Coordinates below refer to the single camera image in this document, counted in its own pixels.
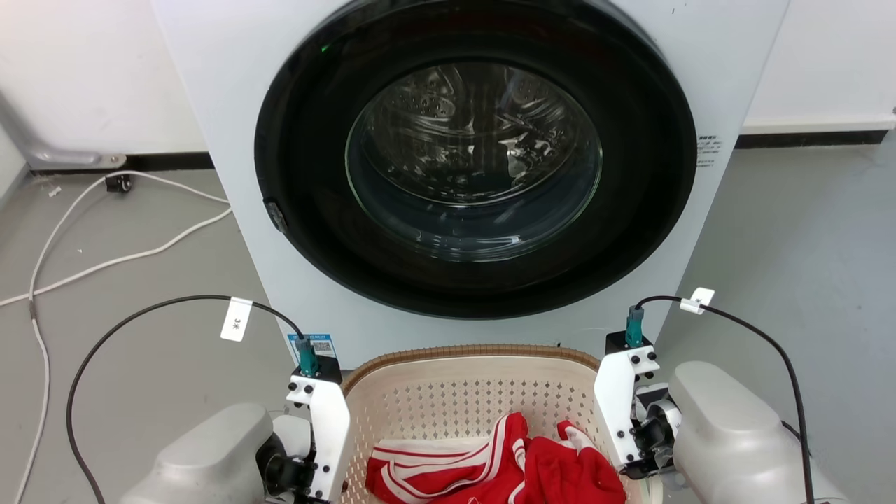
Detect steel washer drum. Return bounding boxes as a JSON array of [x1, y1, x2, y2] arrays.
[[345, 62, 603, 263]]

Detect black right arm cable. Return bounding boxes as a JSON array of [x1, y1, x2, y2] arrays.
[[633, 295, 816, 504]]

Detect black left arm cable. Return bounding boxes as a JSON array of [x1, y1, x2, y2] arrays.
[[66, 295, 307, 504]]

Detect white text sticker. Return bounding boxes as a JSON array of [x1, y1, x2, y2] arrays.
[[696, 134, 723, 169]]

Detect teal left cable connector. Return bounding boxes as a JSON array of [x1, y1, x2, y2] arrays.
[[295, 337, 319, 377]]

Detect white cable label tag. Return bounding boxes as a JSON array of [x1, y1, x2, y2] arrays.
[[220, 297, 253, 342]]

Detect grey metal pipe bracket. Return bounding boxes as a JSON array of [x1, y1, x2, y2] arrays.
[[0, 91, 127, 170]]

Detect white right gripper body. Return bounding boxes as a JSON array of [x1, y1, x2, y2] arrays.
[[594, 344, 662, 480]]

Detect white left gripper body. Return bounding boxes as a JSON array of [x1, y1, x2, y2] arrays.
[[286, 374, 352, 504]]

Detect black round washer door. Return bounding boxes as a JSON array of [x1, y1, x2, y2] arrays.
[[254, 0, 699, 320]]

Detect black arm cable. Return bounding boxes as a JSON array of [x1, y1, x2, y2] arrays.
[[66, 295, 307, 504], [633, 295, 816, 504]]

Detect small white cable tag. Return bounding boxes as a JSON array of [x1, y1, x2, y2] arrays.
[[680, 287, 715, 315]]

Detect red white-striped garment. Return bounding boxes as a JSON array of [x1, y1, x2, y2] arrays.
[[365, 412, 627, 504]]

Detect beige perforated laundry basket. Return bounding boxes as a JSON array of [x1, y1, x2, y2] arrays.
[[339, 344, 666, 504]]

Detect white floor cable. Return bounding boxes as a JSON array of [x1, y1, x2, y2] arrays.
[[0, 207, 233, 307], [13, 170, 232, 504]]

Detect white front-load washing machine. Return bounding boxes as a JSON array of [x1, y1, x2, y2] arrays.
[[150, 0, 792, 372]]

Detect blue QR code sticker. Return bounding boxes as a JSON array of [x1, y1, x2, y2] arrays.
[[288, 333, 338, 361]]

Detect black door latch handle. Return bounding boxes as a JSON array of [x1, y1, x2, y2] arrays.
[[262, 198, 289, 234]]

